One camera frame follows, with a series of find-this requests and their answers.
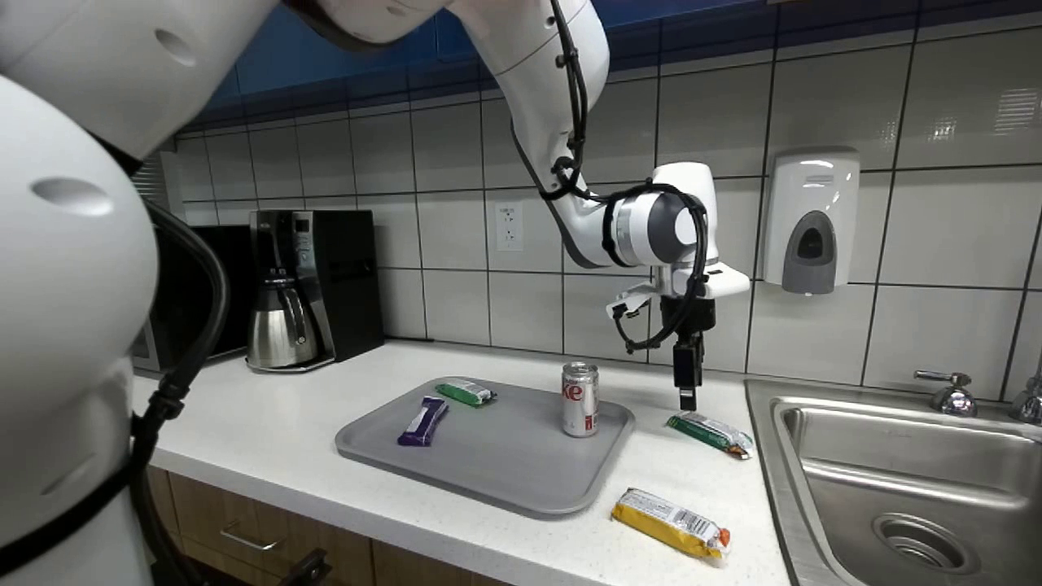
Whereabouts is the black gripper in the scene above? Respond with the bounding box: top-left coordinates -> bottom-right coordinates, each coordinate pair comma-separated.
658,292 -> 721,415

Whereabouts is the green and white chocolate bar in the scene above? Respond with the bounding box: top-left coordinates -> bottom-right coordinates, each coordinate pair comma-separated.
662,411 -> 759,467

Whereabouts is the yellow chocolate bar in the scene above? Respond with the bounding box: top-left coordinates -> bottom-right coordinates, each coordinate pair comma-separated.
606,484 -> 735,569

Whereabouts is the purple chocolate bar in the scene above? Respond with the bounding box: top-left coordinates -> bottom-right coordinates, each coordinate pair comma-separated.
393,395 -> 454,453

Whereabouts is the grey plastic tray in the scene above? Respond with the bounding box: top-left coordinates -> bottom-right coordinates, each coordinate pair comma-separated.
333,376 -> 640,526

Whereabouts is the red and white soda can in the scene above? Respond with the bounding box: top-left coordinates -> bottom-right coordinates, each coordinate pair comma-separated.
556,357 -> 603,444

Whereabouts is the stainless steel sink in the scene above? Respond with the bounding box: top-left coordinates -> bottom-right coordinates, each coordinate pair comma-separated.
743,377 -> 1042,586

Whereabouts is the chrome faucet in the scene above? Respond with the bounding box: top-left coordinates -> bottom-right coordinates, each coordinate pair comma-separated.
912,356 -> 1042,427

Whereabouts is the black coffee maker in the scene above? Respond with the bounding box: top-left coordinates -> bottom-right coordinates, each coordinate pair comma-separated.
255,208 -> 392,369

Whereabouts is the blue upper cabinet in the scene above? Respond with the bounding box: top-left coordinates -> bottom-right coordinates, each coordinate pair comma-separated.
192,0 -> 1042,139

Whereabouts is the steel coffee carafe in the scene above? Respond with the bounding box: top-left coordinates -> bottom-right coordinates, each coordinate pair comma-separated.
246,275 -> 330,376

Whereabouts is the black tripod piece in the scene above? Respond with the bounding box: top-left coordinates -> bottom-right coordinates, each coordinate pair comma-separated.
279,543 -> 335,586

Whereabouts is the black microwave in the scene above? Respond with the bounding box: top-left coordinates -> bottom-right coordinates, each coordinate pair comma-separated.
128,222 -> 264,376

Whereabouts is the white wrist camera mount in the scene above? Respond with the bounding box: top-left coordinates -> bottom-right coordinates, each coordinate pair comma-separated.
603,265 -> 754,327

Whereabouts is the white wall soap dispenser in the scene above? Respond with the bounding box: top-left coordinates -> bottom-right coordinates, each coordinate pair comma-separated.
759,150 -> 863,295

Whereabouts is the white wall outlet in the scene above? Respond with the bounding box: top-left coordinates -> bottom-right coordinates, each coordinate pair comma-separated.
491,202 -> 528,261

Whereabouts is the metal drawer handle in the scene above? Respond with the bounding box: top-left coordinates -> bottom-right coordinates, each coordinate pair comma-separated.
217,528 -> 279,556

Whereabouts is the thick black base hose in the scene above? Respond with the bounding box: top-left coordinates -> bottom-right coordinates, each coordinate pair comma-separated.
128,200 -> 234,586

